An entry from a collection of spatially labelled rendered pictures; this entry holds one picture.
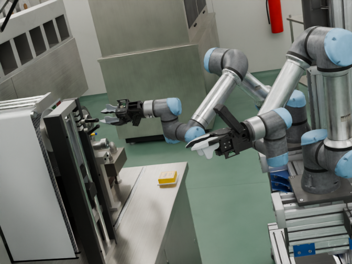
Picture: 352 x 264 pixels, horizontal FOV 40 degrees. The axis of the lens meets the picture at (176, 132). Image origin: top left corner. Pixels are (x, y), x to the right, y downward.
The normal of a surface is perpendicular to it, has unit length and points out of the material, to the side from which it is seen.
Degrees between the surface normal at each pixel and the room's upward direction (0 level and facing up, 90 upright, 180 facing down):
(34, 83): 90
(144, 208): 0
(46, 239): 90
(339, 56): 82
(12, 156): 90
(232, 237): 0
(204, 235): 0
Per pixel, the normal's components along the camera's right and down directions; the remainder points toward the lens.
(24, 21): 0.97, -0.11
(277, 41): -0.17, 0.39
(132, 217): -0.19, -0.91
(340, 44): 0.37, 0.14
